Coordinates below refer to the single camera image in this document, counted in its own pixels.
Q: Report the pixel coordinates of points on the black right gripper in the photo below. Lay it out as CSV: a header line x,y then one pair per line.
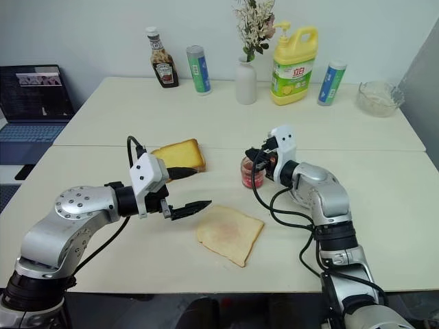
x,y
264,165

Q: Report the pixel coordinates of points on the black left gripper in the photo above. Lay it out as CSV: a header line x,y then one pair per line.
x,y
155,203

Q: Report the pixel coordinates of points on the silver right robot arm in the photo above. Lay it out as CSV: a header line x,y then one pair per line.
x,y
326,198

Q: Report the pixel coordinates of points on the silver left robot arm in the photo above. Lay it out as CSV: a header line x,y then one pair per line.
x,y
51,233

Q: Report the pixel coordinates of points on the glass jar of red jam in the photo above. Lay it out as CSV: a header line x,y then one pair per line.
x,y
249,176

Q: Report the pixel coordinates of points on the thick yellow toast slice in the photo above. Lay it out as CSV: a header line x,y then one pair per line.
x,y
181,154

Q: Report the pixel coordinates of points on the pale thin bread slice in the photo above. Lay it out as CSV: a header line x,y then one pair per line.
x,y
229,234

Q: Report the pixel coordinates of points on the white ceramic vase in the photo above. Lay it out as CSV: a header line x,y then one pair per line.
x,y
246,84

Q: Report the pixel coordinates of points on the yellow dish soap pump bottle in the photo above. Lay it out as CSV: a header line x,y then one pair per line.
x,y
291,72

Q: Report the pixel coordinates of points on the green and blue tube canister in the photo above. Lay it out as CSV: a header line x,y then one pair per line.
x,y
199,70
332,84

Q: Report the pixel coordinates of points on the ketchup bottle with white cap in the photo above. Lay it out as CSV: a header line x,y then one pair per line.
x,y
164,65

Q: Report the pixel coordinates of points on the white and pink flower bunch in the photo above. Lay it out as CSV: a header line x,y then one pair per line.
x,y
255,24

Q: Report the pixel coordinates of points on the clear glass bowl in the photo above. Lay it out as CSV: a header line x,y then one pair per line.
x,y
379,101

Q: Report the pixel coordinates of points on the black smartphone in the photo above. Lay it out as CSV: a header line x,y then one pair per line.
x,y
24,172

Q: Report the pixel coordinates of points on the open blue laptop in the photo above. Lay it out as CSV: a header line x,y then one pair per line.
x,y
32,103

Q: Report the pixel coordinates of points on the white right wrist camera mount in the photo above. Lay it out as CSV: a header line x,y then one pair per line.
x,y
284,144

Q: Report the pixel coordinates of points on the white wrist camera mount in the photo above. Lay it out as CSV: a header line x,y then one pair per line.
x,y
148,171
284,144

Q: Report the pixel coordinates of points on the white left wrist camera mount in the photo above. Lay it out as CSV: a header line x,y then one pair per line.
x,y
148,171

